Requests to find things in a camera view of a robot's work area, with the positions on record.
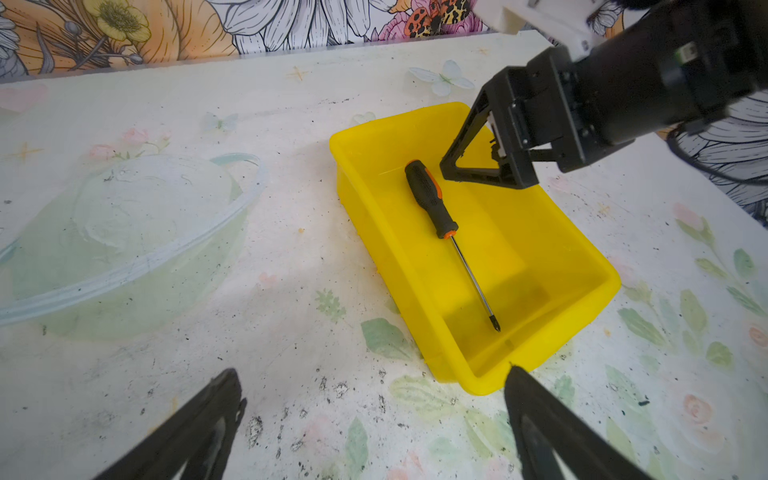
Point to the black orange screwdriver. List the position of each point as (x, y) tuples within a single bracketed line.
[(428, 195)]

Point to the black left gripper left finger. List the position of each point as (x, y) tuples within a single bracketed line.
[(195, 442)]

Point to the yellow plastic bin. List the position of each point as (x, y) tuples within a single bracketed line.
[(518, 281)]

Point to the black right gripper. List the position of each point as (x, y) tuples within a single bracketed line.
[(685, 63)]

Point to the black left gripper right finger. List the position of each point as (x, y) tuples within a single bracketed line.
[(548, 436)]

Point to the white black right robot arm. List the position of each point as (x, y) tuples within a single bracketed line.
[(565, 21)]

